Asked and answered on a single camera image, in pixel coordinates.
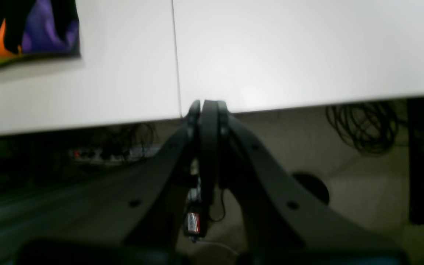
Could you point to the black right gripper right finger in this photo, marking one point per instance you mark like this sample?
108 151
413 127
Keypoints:
285 224

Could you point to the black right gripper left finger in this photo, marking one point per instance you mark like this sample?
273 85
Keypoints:
140 225

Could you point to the black T-shirt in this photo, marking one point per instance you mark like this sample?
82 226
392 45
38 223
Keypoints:
38 29

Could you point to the black box with name sticker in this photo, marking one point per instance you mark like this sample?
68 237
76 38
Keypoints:
195 224

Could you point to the black round lamp base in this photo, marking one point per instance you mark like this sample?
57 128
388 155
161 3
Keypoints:
314 185

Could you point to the grey power strip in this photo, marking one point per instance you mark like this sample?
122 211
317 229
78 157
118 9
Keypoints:
112 155

